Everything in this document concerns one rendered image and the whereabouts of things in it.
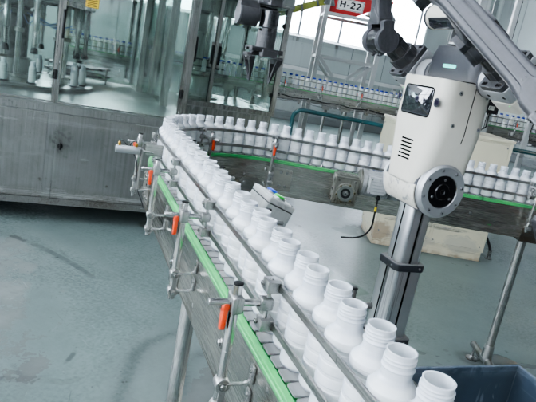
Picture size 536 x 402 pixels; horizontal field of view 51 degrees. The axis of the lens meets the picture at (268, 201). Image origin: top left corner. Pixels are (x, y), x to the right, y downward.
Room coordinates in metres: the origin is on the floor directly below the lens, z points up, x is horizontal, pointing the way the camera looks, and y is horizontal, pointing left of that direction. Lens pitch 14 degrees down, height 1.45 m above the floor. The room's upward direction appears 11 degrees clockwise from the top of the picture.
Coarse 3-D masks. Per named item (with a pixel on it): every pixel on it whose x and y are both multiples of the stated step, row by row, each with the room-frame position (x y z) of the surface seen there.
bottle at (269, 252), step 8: (272, 232) 0.97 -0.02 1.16; (280, 232) 0.95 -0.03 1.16; (288, 232) 0.98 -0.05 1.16; (272, 240) 0.96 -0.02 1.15; (264, 248) 0.97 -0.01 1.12; (272, 248) 0.95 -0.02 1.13; (264, 256) 0.95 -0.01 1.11; (272, 256) 0.94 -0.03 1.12; (256, 288) 0.96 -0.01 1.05; (256, 296) 0.95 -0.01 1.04; (256, 312) 0.95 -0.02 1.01
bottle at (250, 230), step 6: (258, 210) 1.09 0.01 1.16; (264, 210) 1.09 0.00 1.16; (258, 216) 1.06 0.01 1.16; (270, 216) 1.08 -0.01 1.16; (252, 222) 1.07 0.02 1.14; (246, 228) 1.07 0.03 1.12; (252, 228) 1.06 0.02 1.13; (246, 234) 1.06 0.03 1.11; (252, 234) 1.05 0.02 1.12; (246, 240) 1.06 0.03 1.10; (240, 252) 1.07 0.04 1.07; (240, 258) 1.06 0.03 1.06; (240, 264) 1.06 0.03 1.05; (240, 270) 1.06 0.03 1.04
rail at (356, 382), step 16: (160, 160) 1.98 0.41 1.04; (192, 176) 1.49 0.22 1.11; (192, 208) 1.44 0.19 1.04; (240, 240) 1.04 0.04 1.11; (224, 256) 1.12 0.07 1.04; (256, 256) 0.95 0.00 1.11; (304, 320) 0.74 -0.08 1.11; (320, 336) 0.69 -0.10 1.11; (288, 352) 0.76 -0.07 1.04; (336, 352) 0.65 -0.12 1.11; (304, 368) 0.71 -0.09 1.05; (352, 384) 0.60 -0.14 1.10; (416, 384) 0.60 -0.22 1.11; (320, 400) 0.65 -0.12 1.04; (368, 400) 0.56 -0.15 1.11
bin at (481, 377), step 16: (416, 368) 0.96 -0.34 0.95; (432, 368) 0.97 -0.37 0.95; (448, 368) 0.99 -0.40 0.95; (464, 368) 1.00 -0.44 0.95; (480, 368) 1.02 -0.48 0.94; (496, 368) 1.03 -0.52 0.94; (512, 368) 1.05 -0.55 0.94; (464, 384) 1.01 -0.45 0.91; (480, 384) 1.02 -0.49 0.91; (496, 384) 1.04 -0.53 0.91; (512, 384) 1.05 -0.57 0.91; (528, 384) 1.02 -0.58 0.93; (464, 400) 1.01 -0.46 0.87; (480, 400) 1.03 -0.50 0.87; (496, 400) 1.04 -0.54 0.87; (512, 400) 1.04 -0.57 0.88; (528, 400) 1.01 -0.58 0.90
